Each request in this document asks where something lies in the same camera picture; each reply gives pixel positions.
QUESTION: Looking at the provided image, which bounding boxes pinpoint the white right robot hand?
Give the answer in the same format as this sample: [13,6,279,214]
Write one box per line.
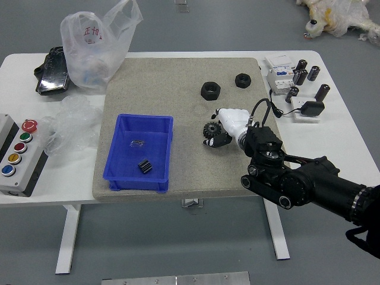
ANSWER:
[202,108,251,148]

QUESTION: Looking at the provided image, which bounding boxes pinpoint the small black gear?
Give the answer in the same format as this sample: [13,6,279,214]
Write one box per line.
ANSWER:
[138,159,154,175]

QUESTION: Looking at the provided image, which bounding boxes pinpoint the big black nut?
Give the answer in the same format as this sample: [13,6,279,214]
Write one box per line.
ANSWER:
[199,81,221,101]

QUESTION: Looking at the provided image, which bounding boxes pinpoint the small black nut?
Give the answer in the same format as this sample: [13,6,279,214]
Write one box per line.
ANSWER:
[235,73,252,88]

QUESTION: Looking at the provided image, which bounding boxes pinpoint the blue plastic box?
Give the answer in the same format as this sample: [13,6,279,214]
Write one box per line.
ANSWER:
[103,113,174,193]

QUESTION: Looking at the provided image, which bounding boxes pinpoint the grey button control box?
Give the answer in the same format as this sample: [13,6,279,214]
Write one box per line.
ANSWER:
[0,114,50,198]

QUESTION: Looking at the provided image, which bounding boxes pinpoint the big black gear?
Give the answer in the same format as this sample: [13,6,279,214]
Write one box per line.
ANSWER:
[202,121,222,140]

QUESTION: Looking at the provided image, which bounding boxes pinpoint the white circuit breaker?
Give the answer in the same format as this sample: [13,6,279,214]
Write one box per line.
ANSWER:
[264,55,297,96]

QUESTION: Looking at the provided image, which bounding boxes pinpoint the grey-brown mat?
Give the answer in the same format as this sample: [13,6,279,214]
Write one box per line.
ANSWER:
[91,57,294,204]

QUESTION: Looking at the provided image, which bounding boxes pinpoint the black plug adapter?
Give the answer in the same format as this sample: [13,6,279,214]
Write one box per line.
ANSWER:
[300,100,325,117]

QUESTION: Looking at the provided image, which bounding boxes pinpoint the white table leg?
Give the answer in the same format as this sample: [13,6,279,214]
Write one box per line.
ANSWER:
[263,197,291,261]
[55,204,83,274]

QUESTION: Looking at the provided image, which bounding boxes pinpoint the metal floor fixture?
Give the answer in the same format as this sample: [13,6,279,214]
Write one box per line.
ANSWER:
[173,0,191,13]

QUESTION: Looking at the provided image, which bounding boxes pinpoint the plush toy in plastic wrap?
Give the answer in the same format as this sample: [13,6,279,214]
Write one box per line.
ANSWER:
[296,0,380,47]

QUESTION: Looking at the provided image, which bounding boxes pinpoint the white plastic bag red print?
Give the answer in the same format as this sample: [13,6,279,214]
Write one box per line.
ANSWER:
[60,0,144,95]

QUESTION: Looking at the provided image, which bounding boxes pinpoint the clear crumpled plastic bag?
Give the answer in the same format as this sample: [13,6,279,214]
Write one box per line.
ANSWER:
[41,94,105,157]

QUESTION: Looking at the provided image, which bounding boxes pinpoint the grey metal plate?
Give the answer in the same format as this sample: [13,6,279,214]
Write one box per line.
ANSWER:
[101,271,251,285]

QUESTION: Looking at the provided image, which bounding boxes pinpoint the black plastic tray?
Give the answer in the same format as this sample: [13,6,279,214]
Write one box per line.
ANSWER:
[33,46,72,96]

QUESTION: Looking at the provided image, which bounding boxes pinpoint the red emergency stop button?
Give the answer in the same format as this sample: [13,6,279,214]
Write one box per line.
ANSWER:
[21,119,39,134]

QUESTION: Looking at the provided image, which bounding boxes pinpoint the black adapter cord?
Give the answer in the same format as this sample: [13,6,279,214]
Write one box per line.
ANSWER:
[268,88,303,117]

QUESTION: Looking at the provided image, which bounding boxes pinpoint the metal bracket under table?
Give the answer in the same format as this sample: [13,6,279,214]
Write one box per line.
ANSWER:
[180,198,205,208]

